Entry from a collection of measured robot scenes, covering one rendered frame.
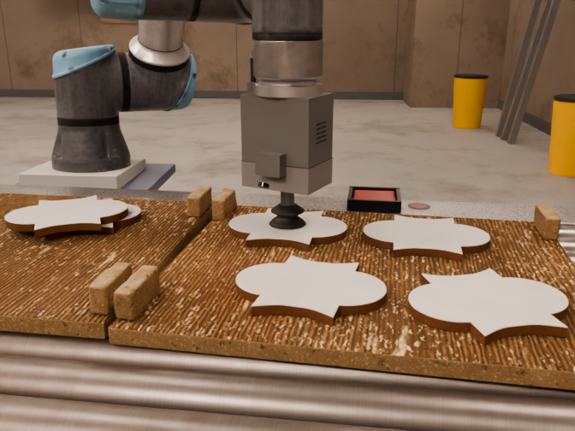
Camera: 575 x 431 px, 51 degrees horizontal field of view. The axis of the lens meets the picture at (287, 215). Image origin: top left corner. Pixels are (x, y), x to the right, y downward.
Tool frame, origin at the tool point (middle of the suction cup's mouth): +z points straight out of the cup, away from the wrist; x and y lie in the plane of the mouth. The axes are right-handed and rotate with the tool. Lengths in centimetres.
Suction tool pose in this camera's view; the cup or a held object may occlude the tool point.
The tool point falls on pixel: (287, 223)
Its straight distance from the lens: 70.9
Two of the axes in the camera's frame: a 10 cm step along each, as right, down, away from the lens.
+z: 0.0, 9.5, 3.1
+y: 8.8, 1.5, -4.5
